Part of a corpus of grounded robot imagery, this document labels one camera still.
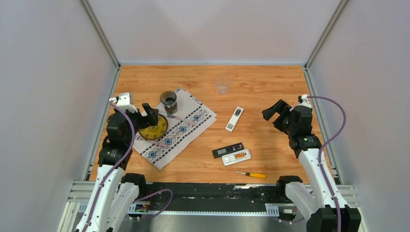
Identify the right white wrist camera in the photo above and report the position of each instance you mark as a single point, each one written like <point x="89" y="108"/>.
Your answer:
<point x="302" y="101"/>

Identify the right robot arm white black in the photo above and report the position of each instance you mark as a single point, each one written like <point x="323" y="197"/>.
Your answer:
<point x="323" y="208"/>

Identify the pink handled fork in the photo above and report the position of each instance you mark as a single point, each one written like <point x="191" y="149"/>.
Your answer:
<point x="140" y="138"/>

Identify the dark smoked glass cup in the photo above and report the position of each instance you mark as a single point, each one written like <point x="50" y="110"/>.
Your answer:
<point x="169" y="101"/>

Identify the clear drinking glass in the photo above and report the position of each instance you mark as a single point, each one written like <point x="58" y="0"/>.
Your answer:
<point x="222" y="83"/>

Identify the white slim remote control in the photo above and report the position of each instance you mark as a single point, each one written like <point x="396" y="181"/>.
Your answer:
<point x="234" y="119"/>

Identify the black remote control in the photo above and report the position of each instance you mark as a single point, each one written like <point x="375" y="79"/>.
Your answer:
<point x="227" y="150"/>

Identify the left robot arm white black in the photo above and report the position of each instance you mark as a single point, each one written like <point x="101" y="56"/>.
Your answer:
<point x="114" y="190"/>

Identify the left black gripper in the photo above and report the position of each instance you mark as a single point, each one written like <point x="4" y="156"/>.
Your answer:
<point x="152" y="117"/>

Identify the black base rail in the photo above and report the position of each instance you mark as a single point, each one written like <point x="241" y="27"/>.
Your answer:
<point x="212" y="197"/>

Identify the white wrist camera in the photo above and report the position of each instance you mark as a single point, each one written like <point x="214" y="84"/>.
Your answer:
<point x="302" y="101"/>
<point x="124" y="101"/>

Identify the white remote battery bay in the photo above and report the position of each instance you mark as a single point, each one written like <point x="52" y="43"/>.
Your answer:
<point x="230" y="160"/>

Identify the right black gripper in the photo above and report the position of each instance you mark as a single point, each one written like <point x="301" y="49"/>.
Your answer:
<point x="281" y="108"/>

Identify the patterned white placemat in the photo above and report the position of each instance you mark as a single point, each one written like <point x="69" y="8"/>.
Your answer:
<point x="179" y="134"/>

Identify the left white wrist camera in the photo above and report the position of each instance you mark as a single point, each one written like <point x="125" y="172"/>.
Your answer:
<point x="124" y="101"/>

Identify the yellow black plate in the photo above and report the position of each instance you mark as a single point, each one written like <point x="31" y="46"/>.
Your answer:
<point x="155" y="132"/>

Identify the yellow handled screwdriver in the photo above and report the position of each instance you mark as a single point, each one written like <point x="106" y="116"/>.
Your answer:
<point x="255" y="175"/>

